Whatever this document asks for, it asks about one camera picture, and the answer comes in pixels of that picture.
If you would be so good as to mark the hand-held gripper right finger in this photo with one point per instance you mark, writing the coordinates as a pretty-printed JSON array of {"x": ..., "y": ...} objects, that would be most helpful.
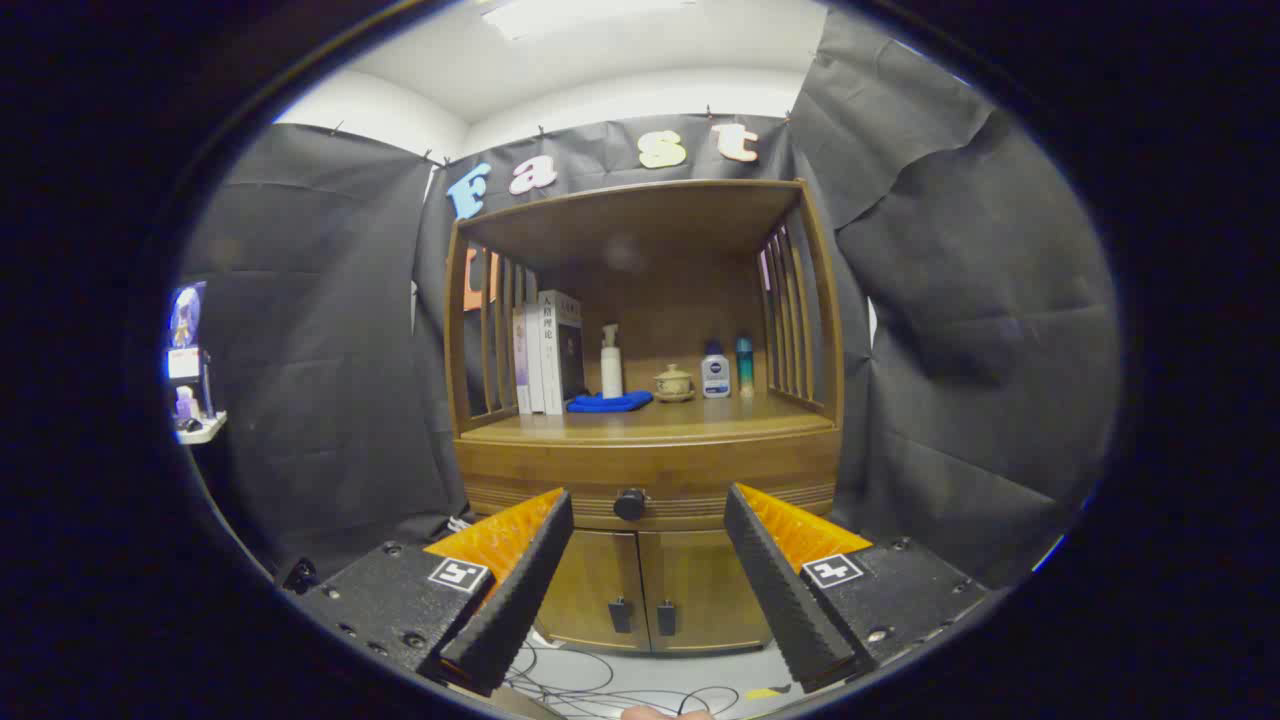
[{"x": 785, "y": 600}]

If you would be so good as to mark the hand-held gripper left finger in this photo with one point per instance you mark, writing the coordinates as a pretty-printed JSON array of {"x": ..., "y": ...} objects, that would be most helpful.
[{"x": 515, "y": 600}]

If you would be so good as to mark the wooden drawer with black knob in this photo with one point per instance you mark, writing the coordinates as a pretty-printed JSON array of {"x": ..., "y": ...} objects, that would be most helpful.
[{"x": 560, "y": 465}]

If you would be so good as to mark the wooden cabinet door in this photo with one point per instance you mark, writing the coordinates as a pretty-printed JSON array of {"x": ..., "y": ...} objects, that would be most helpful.
[
  {"x": 590, "y": 590},
  {"x": 700, "y": 590}
]

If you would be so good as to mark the wooden countertop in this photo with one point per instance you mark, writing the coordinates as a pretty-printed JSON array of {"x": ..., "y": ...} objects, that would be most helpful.
[{"x": 700, "y": 415}]

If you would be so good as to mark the wooden cabinet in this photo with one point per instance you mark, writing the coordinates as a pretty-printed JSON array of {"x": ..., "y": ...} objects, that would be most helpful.
[{"x": 640, "y": 220}]

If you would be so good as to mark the yellow floor tape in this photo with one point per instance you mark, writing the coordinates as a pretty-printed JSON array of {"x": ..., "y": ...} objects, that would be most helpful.
[{"x": 767, "y": 693}]

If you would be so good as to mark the blue folded cloth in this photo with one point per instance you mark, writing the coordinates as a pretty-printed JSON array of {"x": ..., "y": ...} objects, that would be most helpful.
[{"x": 610, "y": 403}]

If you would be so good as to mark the lilac book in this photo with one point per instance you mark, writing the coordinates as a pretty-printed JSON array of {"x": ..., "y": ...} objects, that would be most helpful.
[{"x": 519, "y": 365}]

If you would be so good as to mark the white lotion bottle blue cap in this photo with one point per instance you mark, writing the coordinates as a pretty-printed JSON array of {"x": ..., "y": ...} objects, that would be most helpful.
[{"x": 716, "y": 375}]

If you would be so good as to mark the teal slim bottle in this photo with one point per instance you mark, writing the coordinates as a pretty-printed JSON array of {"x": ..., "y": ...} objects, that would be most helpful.
[{"x": 745, "y": 365}]

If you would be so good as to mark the beige lidded teacup with saucer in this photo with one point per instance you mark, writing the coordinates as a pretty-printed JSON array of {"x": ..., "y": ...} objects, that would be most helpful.
[{"x": 674, "y": 383}]

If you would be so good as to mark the white pump bottle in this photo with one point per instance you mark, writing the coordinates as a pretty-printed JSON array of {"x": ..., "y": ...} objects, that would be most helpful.
[{"x": 611, "y": 370}]

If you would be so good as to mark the white book with dark cover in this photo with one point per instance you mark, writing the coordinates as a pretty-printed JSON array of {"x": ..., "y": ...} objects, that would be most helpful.
[{"x": 560, "y": 350}]

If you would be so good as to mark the white wall shelf with items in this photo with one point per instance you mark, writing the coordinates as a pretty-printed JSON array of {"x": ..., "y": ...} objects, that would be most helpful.
[{"x": 190, "y": 365}]

